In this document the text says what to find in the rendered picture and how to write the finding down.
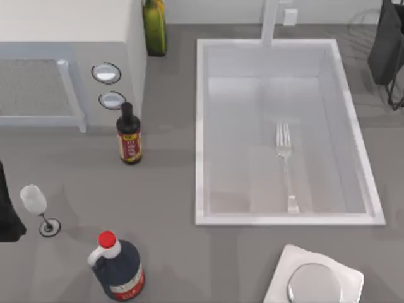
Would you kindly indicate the dark bottle with red label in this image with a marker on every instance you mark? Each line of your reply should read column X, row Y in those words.
column 129, row 139

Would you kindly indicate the silver fork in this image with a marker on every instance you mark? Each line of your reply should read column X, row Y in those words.
column 285, row 151

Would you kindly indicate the small microwave knob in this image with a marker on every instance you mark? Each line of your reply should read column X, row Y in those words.
column 111, row 100

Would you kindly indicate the large microwave knob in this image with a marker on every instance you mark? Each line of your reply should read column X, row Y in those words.
column 106, row 73

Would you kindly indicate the green bottle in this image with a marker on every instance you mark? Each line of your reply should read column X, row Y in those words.
column 154, row 28

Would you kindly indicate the white square plate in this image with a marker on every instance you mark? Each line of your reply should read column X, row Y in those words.
column 284, row 268

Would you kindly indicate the dark jug with red cap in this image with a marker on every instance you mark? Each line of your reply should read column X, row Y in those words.
column 121, row 271

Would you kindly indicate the tall white tap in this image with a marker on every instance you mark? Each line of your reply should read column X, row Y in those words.
column 269, row 22

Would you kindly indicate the white sink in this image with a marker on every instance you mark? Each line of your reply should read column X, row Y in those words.
column 347, row 132

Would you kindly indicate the pale microwave oven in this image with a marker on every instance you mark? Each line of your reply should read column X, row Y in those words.
column 104, row 28

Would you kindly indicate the clear wine glass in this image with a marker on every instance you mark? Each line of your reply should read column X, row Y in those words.
column 33, row 200

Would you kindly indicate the microwave oven door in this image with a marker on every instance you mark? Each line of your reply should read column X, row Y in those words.
column 34, row 91

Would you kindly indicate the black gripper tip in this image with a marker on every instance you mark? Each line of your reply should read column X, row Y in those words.
column 6, row 214

